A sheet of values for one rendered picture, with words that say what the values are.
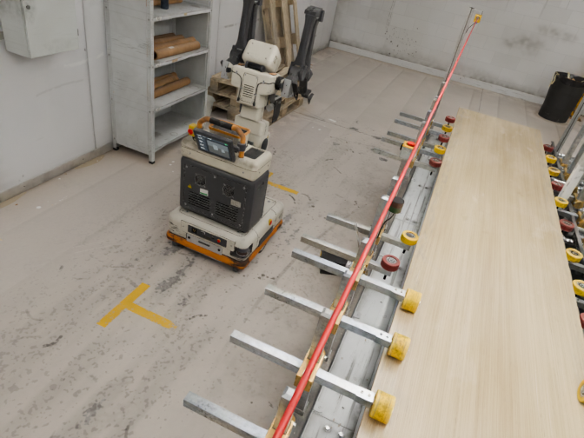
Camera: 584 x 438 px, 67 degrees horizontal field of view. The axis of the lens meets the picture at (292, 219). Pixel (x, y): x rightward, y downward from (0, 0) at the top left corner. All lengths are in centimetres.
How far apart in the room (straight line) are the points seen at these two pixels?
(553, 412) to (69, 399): 203
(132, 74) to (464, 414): 346
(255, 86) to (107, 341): 173
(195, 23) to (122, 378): 330
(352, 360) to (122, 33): 311
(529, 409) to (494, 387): 12
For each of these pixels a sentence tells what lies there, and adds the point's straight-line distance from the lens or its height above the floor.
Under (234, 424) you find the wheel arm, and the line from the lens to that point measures 126.
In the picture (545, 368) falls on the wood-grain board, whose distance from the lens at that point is 187.
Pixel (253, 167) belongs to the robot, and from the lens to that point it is 267.
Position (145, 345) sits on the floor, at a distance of 265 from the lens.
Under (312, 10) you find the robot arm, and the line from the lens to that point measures 299.
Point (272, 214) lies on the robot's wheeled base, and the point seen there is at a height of 27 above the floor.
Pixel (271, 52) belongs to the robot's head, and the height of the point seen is 135.
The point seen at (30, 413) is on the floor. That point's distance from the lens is 251.
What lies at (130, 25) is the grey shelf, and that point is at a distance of 397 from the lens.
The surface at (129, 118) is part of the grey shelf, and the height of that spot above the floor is 37.
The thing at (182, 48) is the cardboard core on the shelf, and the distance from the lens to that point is 430.
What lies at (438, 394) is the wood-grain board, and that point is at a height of 90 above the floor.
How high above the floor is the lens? 204
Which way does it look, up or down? 34 degrees down
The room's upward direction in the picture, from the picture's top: 11 degrees clockwise
